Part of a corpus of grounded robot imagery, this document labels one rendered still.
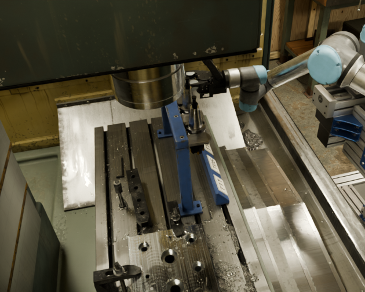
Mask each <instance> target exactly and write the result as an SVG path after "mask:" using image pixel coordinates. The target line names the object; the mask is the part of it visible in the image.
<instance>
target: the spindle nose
mask: <svg viewBox="0 0 365 292"><path fill-rule="evenodd" d="M109 78H110V82H111V87H112V91H113V93H114V96H115V98H116V100H117V101H118V102H119V103H120V104H122V105H124V106H125V107H129V108H132V109H135V110H153V109H157V108H161V107H165V106H167V105H169V104H171V103H173V102H175V101H176V100H177V99H178V98H179V97H180V96H181V95H182V94H183V92H184V89H185V69H184V63H183V64H176V65H168V66H164V67H156V68H149V69H144V70H137V71H129V72H121V73H117V74H109Z"/></svg>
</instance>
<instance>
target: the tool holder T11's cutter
mask: <svg viewBox="0 0 365 292"><path fill-rule="evenodd" d="M202 151H204V145H197V146H193V147H190V152H191V153H193V154H194V153H197V154H198V155H199V154H201V153H202Z"/></svg>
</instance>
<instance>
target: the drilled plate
mask: <svg viewBox="0 0 365 292"><path fill-rule="evenodd" d="M183 228H184V232H183V234H184V236H185V235H186V236H185V237H184V239H183V236H180V237H181V238H182V239H181V240H179V241H176V240H178V239H176V238H180V237H176V236H175V235H174V234H173V230H172V229H169V230H165V231H159V232H154V233H148V234H144V235H138V236H132V237H128V238H127V241H128V248H129V261H130V265H136V266H139V267H142V266H143V267H142V268H143V269H141V274H140V275H138V276H137V277H135V278H131V281H132V292H165V291H166V292H187V291H188V292H204V291H207V292H208V291H209V292H220V291H219V288H218V284H217V279H216V276H215V273H214V269H213V265H212V262H211V258H210V254H209V250H208V247H207V243H206V239H205V235H204V233H203V228H202V225H201V224H196V225H190V226H187V227H183ZM185 231H186V232H187V233H188V232H189V234H186V232H185ZM173 235H174V236H173ZM169 238H171V239H172V240H170V239H169ZM173 238H175V239H176V240H174V239H173ZM167 240H168V241H167ZM144 241H145V243H144ZM185 241H186V242H185ZM147 242H148V243H150V244H149V245H148V243H147ZM169 242H170V243H169ZM187 242H189V243H190V244H188V243H187ZM193 242H196V243H193ZM176 243H177V244H176ZM186 244H187V245H186ZM168 248H169V249H168ZM172 249H173V250H172ZM146 250H147V251H146ZM177 254H178V255H177ZM183 257H184V258H183ZM177 260H178V261H177ZM168 262H173V263H168ZM191 264H192V265H191ZM141 265H142V266H141ZM168 276H169V277H168ZM192 276H193V277H192ZM157 278H158V279H157ZM172 278H174V279H173V280H172ZM176 278H178V279H176ZM180 279H182V280H183V282H184V283H183V282H181V280H180ZM197 279H198V281H197ZM201 279H202V280H201ZM167 280H169V282H167ZM206 280H207V281H206ZM154 282H155V283H156V284H153V283H154ZM166 283H167V284H166ZM206 283H207V284H206ZM165 284H166V285H165ZM162 286H163V287H162ZM199 287H200V288H199ZM197 288H199V289H198V290H197ZM201 288H203V289H201ZM144 289H145V290H144ZM195 290H196V291H195Z"/></svg>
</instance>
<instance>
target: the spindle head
mask: <svg viewBox="0 0 365 292"><path fill-rule="evenodd" d="M262 1H263V0H0V91H1V90H9V89H17V88H21V87H29V86H36V85H43V84H48V83H56V82H63V81H70V80H75V79H82V78H90V77H94V76H102V75H109V74H117V73H121V72H129V71H137V70H144V69H149V68H156V67H164V66H168V65H176V64H183V63H190V62H195V61H202V60H210V59H217V58H222V57H229V56H237V55H241V54H249V53H257V48H259V47H260V36H261V19H262Z"/></svg>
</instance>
